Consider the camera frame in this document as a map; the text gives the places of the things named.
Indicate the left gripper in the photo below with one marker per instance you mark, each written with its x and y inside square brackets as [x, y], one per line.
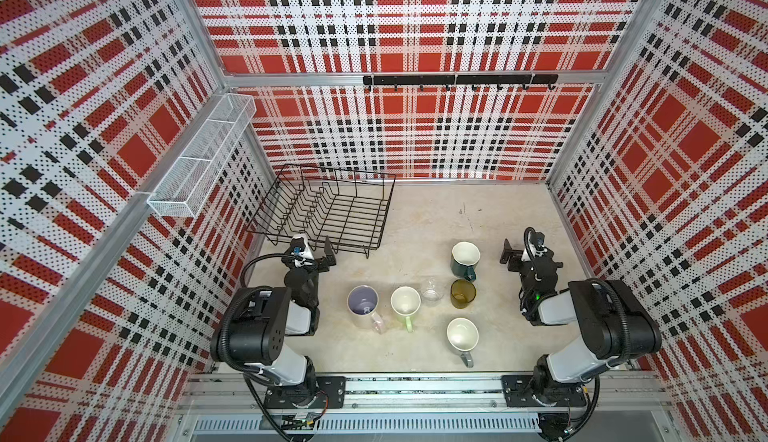
[318, 261]

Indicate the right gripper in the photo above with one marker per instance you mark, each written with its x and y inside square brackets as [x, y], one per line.
[522, 259]

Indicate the dark green mug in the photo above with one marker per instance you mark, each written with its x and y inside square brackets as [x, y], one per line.
[464, 258]

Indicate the black wire dish rack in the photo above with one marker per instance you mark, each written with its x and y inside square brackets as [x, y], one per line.
[348, 208]

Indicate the purple iridescent mug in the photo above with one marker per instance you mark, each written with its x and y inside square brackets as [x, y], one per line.
[362, 303]

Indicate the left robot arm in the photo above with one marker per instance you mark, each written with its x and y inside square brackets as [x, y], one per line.
[251, 337]

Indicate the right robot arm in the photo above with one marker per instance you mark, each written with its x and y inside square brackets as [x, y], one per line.
[614, 327]

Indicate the amber glass cup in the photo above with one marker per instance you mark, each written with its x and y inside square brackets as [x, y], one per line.
[462, 293]

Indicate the clear glass cup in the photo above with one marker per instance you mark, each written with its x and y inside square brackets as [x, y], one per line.
[432, 292]

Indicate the light green mug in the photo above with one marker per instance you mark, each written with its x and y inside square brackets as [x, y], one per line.
[405, 301]

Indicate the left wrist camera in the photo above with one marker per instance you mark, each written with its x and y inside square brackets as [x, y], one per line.
[306, 249]

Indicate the white grey-handled mug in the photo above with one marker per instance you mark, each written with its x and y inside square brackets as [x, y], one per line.
[463, 337]

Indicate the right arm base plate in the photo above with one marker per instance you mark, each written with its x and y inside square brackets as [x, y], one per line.
[527, 390]

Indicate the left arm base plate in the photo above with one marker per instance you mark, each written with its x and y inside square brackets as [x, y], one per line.
[327, 391]

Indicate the white wire wall basket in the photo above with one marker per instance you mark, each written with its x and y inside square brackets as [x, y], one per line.
[216, 132]

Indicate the black wall hook rail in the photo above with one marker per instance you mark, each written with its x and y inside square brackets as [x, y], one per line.
[448, 80]

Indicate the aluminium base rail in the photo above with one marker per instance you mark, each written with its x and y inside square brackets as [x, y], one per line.
[625, 406]

